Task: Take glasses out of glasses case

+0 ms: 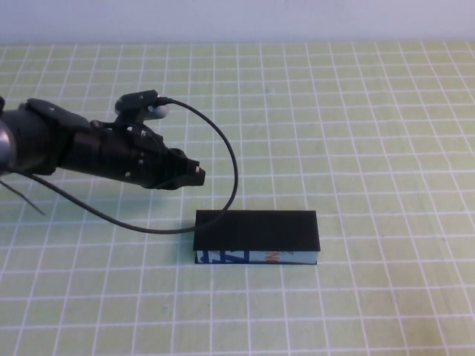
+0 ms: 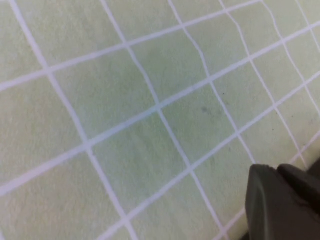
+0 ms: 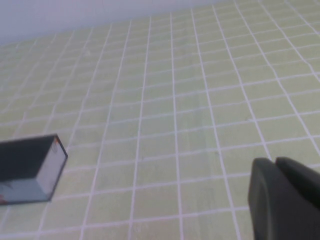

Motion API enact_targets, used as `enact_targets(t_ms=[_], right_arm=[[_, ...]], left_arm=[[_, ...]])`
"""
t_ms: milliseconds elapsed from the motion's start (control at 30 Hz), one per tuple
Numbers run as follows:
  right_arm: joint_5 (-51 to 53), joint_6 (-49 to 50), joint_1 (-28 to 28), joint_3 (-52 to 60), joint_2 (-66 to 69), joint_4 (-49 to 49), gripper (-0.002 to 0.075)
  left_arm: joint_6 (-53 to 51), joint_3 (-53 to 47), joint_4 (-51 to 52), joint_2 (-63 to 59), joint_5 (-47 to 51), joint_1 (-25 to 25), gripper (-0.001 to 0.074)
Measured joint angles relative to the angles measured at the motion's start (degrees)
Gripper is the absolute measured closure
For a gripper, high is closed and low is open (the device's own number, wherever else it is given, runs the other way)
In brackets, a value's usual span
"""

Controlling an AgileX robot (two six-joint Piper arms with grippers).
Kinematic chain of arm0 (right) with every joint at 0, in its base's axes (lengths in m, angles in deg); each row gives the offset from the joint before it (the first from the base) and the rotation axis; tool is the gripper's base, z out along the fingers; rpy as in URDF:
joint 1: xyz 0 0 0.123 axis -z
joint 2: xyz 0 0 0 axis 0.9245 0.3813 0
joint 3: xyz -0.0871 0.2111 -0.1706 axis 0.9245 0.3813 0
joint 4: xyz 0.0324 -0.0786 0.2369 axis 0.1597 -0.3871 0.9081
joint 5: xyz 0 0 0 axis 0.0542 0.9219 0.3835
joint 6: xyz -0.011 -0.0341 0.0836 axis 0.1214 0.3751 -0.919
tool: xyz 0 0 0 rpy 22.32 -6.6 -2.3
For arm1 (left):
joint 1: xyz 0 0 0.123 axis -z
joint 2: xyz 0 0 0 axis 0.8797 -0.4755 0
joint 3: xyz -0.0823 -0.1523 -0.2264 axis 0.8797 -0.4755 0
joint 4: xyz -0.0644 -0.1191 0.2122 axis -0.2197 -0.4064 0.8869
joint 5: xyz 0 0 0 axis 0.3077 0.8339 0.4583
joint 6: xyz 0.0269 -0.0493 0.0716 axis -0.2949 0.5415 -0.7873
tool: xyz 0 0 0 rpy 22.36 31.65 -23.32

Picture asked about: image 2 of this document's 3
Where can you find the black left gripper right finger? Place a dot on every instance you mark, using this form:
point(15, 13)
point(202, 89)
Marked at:
point(305, 187)

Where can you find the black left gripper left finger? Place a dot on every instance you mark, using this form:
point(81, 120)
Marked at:
point(272, 210)

